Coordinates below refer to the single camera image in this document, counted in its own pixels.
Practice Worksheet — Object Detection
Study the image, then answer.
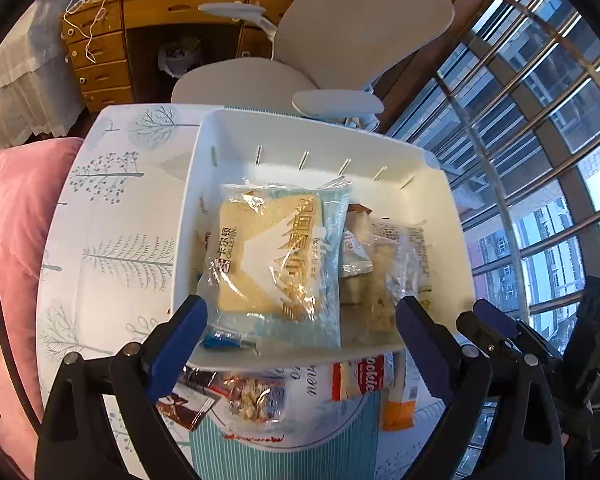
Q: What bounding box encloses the clear bag of bread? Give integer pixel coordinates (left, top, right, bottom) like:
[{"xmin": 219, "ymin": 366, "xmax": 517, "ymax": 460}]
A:
[{"xmin": 339, "ymin": 217, "xmax": 432, "ymax": 347}]

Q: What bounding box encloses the silver red snack bag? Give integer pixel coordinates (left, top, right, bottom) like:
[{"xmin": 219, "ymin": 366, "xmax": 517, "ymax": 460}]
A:
[{"xmin": 339, "ymin": 204, "xmax": 374, "ymax": 278}]

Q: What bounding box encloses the Calleton bread loaf bag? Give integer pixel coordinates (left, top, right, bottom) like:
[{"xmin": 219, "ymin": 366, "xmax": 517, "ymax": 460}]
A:
[{"xmin": 198, "ymin": 177, "xmax": 352, "ymax": 354}]

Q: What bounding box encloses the brown chocolate snack packet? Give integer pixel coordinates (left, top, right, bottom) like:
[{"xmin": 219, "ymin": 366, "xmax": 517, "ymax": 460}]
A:
[{"xmin": 156, "ymin": 366, "xmax": 221, "ymax": 431}]

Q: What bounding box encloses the orange snack packet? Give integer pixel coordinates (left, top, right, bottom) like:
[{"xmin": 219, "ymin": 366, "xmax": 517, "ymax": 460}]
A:
[{"xmin": 381, "ymin": 350, "xmax": 420, "ymax": 432}]

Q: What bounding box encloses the red white cookie packet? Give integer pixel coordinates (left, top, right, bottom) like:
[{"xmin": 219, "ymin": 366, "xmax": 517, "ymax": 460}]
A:
[{"xmin": 332, "ymin": 354, "xmax": 394, "ymax": 402}]

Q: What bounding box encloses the granola snack packet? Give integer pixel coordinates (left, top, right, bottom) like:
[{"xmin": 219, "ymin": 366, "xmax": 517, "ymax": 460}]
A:
[{"xmin": 221, "ymin": 375, "xmax": 286, "ymax": 424}]

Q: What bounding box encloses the tree pattern tablecloth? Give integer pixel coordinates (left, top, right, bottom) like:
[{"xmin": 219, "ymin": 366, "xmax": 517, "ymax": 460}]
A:
[{"xmin": 34, "ymin": 103, "xmax": 462, "ymax": 480}]

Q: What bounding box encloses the pink blanket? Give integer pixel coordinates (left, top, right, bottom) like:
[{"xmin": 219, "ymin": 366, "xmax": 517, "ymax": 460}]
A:
[{"xmin": 0, "ymin": 138, "xmax": 82, "ymax": 479}]

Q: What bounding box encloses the grey office chair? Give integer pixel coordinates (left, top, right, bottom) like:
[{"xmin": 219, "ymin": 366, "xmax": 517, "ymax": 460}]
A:
[{"xmin": 171, "ymin": 0, "xmax": 454, "ymax": 130}]

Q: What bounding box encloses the white lace covered cabinet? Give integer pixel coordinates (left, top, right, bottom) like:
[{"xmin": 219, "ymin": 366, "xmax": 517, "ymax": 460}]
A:
[{"xmin": 0, "ymin": 0, "xmax": 84, "ymax": 148}]

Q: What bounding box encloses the wooden desk with drawers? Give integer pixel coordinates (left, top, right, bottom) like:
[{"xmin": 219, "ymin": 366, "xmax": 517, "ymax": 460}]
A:
[{"xmin": 60, "ymin": 0, "xmax": 294, "ymax": 116}]

